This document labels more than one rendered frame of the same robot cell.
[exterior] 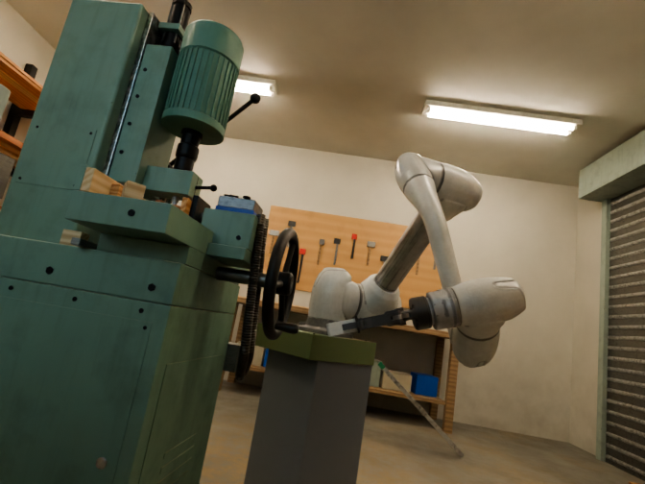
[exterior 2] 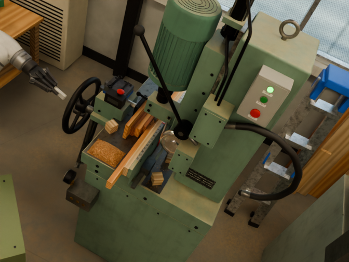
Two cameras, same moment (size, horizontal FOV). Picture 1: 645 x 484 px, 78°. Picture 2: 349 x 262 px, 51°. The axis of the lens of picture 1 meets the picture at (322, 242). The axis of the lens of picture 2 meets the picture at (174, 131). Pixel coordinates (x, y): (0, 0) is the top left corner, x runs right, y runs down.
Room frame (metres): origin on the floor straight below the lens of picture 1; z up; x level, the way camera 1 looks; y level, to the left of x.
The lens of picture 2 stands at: (2.16, 0.53, 2.04)
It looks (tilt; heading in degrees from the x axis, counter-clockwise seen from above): 45 degrees down; 181
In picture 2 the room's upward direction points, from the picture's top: 23 degrees clockwise
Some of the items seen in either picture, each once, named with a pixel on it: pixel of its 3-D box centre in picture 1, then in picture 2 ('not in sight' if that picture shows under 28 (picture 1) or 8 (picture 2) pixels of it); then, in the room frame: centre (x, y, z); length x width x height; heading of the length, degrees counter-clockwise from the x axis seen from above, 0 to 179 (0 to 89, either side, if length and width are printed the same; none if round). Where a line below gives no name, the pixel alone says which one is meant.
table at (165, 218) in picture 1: (200, 246); (131, 118); (1.05, 0.32, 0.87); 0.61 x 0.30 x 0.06; 173
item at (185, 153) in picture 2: not in sight; (184, 155); (1.26, 0.59, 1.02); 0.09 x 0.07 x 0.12; 173
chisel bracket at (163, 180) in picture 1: (172, 186); (163, 109); (1.08, 0.44, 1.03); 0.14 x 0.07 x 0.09; 83
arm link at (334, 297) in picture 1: (332, 293); not in sight; (1.68, -0.08, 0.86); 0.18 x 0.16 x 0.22; 110
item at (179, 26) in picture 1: (175, 27); (241, 12); (1.10, 0.56, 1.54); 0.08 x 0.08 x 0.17; 83
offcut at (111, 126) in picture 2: not in sight; (111, 126); (1.18, 0.27, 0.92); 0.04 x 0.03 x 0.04; 152
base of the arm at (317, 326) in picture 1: (321, 326); not in sight; (1.69, -0.05, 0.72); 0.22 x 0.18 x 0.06; 53
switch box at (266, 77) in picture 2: not in sight; (264, 97); (1.26, 0.72, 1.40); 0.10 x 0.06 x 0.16; 83
